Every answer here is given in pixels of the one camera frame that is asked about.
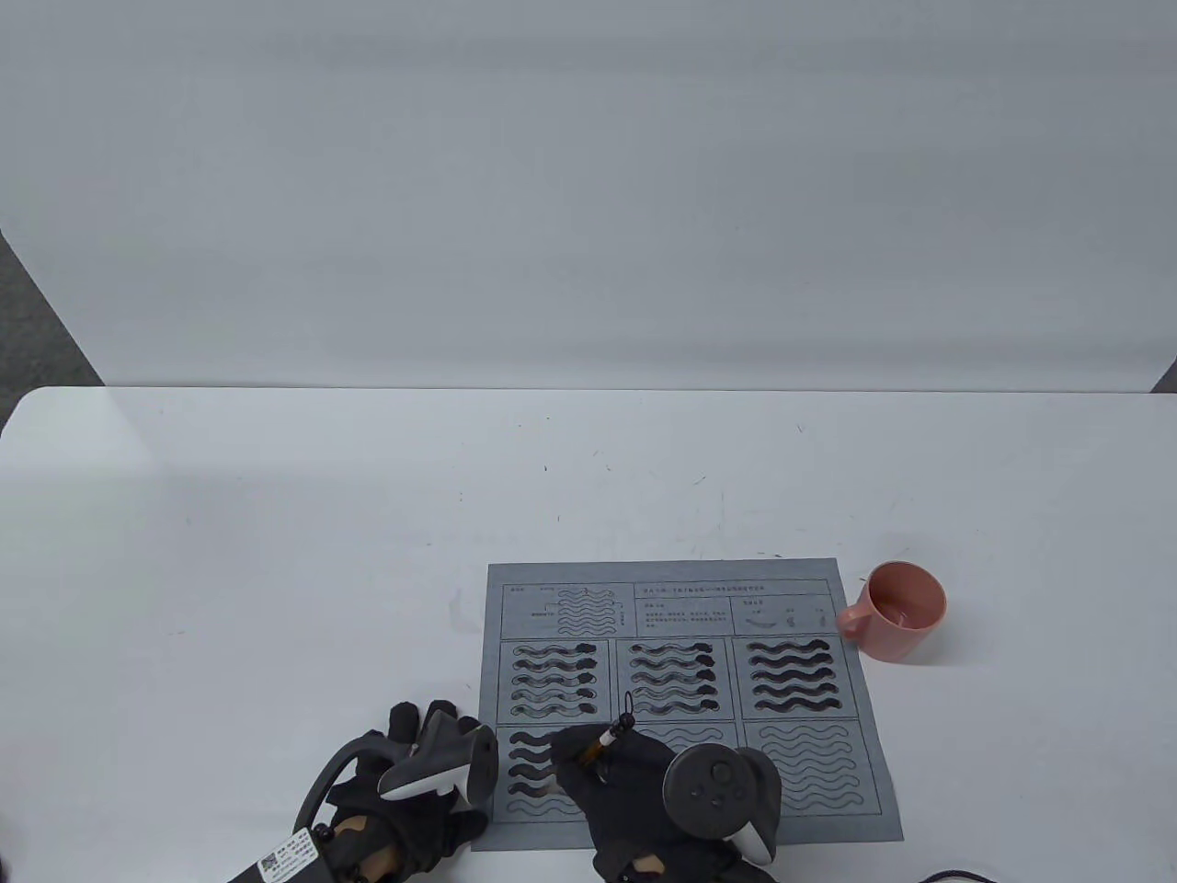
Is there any brown Chinese brush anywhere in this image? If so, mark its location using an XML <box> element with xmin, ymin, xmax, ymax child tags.
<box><xmin>543</xmin><ymin>692</ymin><xmax>637</xmax><ymax>794</ymax></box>

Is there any person's left forearm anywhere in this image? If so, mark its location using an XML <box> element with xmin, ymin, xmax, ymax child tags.
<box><xmin>331</xmin><ymin>819</ymin><xmax>398</xmax><ymax>883</ymax></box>

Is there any pink mug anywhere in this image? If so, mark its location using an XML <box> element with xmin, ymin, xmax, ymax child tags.
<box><xmin>837</xmin><ymin>562</ymin><xmax>947</xmax><ymax>662</ymax></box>

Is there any grey and white left controller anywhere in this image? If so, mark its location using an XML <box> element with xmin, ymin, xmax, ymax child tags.
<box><xmin>292</xmin><ymin>713</ymin><xmax>499</xmax><ymax>829</ymax></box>

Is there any black labelled left wrist camera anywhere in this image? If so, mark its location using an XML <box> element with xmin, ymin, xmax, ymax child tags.
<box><xmin>225</xmin><ymin>823</ymin><xmax>332</xmax><ymax>883</ymax></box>

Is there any grey and white right controller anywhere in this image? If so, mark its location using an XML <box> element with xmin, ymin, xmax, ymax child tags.
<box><xmin>663</xmin><ymin>745</ymin><xmax>783</xmax><ymax>864</ymax></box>

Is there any grey and white controller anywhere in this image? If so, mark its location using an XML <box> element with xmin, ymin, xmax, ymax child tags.
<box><xmin>663</xmin><ymin>745</ymin><xmax>783</xmax><ymax>864</ymax></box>
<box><xmin>292</xmin><ymin>713</ymin><xmax>499</xmax><ymax>829</ymax></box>

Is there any grey water writing practice cloth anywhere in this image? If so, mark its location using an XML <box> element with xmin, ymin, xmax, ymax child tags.
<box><xmin>471</xmin><ymin>559</ymin><xmax>904</xmax><ymax>853</ymax></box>

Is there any person's right hand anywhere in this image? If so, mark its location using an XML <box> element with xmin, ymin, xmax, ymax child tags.
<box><xmin>550</xmin><ymin>725</ymin><xmax>773</xmax><ymax>883</ymax></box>

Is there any dark bead bracelet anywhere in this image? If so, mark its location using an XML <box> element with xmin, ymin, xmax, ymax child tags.
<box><xmin>311</xmin><ymin>824</ymin><xmax>369</xmax><ymax>883</ymax></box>

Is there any white backdrop panel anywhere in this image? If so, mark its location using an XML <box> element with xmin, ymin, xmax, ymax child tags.
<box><xmin>0</xmin><ymin>0</ymin><xmax>1177</xmax><ymax>395</ymax></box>

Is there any person's left hand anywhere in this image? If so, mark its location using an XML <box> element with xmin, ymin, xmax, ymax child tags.
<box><xmin>326</xmin><ymin>701</ymin><xmax>488</xmax><ymax>883</ymax></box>

